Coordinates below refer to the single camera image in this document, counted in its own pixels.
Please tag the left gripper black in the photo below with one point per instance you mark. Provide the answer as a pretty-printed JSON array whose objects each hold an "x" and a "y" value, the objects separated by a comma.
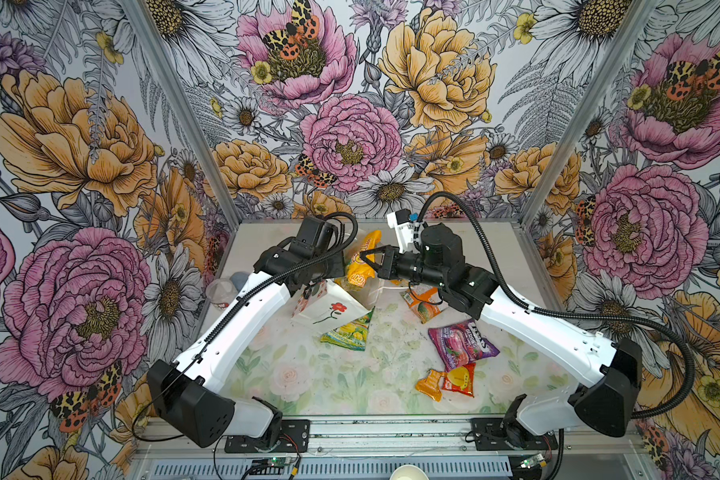
[{"x": 338, "y": 267}]

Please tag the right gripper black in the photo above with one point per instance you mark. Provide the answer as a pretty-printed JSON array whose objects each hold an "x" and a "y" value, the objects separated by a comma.
[{"x": 388, "y": 267}]

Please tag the yellow Lot 100 gummy bag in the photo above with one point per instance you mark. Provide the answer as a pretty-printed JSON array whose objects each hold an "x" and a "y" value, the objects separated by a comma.
[{"x": 358, "y": 272}]

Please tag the white paper bag red flower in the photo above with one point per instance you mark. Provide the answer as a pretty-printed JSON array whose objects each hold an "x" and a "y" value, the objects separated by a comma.
[{"x": 329, "y": 305}]

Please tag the orange mango snack bag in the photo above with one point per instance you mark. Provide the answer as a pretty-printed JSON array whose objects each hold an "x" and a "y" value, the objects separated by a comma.
[{"x": 424, "y": 301}]

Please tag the green Fox's candy bag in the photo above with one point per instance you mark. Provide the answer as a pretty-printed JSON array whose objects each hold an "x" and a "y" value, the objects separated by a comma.
[{"x": 352, "y": 336}]

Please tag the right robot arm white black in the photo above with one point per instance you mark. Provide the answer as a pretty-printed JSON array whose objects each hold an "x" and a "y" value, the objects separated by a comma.
[{"x": 607, "y": 373}]

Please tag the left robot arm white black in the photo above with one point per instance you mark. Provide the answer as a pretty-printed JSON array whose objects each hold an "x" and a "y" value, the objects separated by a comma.
[{"x": 187, "y": 392}]

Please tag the purple Fox's candy bag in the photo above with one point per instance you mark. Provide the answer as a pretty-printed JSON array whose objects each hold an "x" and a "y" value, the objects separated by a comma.
[{"x": 461, "y": 344}]

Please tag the clear plastic cup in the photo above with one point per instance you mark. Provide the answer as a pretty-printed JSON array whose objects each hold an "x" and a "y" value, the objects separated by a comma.
[{"x": 221, "y": 292}]

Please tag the red orange snack packet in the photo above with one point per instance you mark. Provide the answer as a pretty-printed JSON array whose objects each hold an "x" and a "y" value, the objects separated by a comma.
[{"x": 459, "y": 380}]

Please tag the white paper cup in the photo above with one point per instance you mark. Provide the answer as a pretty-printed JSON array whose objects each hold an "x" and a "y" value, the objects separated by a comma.
[{"x": 408, "y": 472}]

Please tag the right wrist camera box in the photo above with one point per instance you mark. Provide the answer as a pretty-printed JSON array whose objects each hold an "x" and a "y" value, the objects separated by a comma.
[{"x": 407, "y": 229}]

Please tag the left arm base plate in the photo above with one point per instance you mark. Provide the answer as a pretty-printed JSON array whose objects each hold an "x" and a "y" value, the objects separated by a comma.
[{"x": 292, "y": 436}]

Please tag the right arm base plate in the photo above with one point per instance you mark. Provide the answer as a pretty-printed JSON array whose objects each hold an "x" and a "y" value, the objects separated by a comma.
[{"x": 490, "y": 434}]

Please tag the right metal corner post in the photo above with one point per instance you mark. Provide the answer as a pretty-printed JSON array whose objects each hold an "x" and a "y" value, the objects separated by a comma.
[{"x": 622, "y": 46}]

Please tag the aluminium front rail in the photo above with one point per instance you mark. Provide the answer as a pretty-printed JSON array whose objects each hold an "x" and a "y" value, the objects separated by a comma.
[{"x": 372, "y": 447}]

